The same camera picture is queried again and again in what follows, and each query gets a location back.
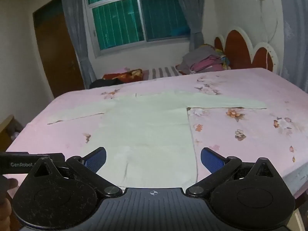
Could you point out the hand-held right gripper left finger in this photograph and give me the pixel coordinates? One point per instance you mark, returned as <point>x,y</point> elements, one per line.
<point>95,160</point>

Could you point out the black cloth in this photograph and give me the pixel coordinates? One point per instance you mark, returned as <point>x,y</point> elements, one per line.
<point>104,83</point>

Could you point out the grey curtain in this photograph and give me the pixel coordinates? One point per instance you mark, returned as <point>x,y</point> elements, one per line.
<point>294,33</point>
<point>190,12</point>
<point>74,33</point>

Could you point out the person's left hand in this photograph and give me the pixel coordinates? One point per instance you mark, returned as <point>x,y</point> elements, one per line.
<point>8,184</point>

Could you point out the wooden bedside furniture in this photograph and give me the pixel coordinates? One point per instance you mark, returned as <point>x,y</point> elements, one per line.
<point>8,131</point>

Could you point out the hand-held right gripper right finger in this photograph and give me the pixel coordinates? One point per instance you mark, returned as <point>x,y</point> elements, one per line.
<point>211,160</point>

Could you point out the brown wooden door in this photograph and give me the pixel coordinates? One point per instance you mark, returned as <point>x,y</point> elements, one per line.
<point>55,57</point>

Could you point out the grey striped pillow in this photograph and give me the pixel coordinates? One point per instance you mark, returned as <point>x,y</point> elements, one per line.
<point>161,72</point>

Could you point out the white long-sleeve shirt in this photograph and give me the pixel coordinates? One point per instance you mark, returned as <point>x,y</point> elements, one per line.
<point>146,134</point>

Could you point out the pink floral bed sheet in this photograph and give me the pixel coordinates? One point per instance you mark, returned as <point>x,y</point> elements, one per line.
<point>240,125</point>

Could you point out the stack of folded clothes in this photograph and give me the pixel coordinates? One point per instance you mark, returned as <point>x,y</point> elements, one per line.
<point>204,59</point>

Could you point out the white-framed window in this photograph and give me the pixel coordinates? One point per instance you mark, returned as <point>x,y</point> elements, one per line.
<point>134,16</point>

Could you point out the red floral blanket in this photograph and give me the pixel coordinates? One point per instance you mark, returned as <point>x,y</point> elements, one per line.
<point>125,75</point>

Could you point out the brown heart-shaped headboard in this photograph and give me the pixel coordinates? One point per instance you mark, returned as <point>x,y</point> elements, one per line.
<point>237,48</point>

